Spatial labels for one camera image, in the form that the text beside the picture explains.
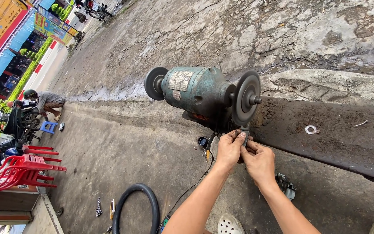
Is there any trimmed green hedge row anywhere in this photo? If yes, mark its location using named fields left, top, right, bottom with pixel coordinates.
left=8, top=36, right=54, bottom=102

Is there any blue plastic stool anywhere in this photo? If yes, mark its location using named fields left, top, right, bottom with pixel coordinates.
left=40, top=121, right=59, bottom=135

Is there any black parked motorcycle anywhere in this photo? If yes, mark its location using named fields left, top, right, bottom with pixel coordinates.
left=3, top=99, right=43, bottom=144

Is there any black power cable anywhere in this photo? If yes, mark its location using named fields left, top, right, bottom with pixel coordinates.
left=156, top=131, right=219, bottom=234

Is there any small grey metal piece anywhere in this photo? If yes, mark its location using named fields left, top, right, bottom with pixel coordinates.
left=240, top=123, right=250, bottom=147

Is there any grey metal engine part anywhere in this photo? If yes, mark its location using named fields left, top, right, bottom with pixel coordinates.
left=275, top=173, right=297, bottom=201

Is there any green bench grinder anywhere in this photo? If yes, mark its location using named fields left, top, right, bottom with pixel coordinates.
left=144, top=66, right=263, bottom=133

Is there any green black handheld device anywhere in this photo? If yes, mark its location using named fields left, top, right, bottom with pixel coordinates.
left=160, top=215, right=171, bottom=233

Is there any person's left hand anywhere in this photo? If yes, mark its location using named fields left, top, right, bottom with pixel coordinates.
left=215, top=129, right=248, bottom=173

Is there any person's right hand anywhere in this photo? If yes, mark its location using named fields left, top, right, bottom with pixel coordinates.
left=240, top=140, right=276, bottom=190

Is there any stack of red plastic chairs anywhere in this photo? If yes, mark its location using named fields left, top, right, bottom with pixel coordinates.
left=0, top=145, right=67, bottom=192

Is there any black rubber inner tube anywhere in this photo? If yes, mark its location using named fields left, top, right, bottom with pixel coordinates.
left=112, top=183, right=160, bottom=234

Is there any brown wooden cabinet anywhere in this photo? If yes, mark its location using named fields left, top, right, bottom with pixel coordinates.
left=0, top=185, right=41, bottom=225

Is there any distant parked motorbike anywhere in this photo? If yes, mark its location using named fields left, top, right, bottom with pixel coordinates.
left=75, top=0, right=113, bottom=23

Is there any colourful standing sign board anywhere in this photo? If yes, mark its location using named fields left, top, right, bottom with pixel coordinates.
left=33, top=5, right=80, bottom=46

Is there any person's white left clog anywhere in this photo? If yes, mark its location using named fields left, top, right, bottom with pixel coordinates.
left=218, top=213, right=247, bottom=234

